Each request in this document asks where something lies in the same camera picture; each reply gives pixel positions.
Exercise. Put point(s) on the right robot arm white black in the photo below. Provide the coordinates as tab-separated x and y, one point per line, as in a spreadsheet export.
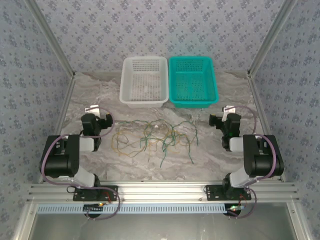
262	160

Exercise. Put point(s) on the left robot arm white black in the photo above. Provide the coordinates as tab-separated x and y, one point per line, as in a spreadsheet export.
60	160

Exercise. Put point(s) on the teal perforated plastic basket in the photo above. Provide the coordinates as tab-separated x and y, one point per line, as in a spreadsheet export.
192	82

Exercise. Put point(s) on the white perforated plastic basket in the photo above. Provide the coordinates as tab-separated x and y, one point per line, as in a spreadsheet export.
143	80

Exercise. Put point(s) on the small LED circuit board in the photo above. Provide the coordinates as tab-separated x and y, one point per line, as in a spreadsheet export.
93	207
235	208

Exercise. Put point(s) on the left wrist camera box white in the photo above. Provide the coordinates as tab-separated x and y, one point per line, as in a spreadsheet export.
92	109

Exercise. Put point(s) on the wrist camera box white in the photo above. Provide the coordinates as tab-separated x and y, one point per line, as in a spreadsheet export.
228	110
92	109

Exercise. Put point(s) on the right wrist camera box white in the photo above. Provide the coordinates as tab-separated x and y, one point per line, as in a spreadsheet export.
228	110

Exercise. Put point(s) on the aluminium table side rail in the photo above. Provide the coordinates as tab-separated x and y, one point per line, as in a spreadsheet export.
63	105
258	105

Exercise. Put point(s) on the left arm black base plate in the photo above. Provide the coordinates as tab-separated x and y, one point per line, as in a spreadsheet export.
111	190

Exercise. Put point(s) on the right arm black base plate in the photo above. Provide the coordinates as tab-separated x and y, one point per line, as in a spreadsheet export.
212	193

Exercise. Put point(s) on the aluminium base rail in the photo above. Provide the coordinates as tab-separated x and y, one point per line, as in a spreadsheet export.
160	190

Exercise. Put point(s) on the aluminium frame post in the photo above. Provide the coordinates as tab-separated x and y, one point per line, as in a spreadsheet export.
51	37
271	37

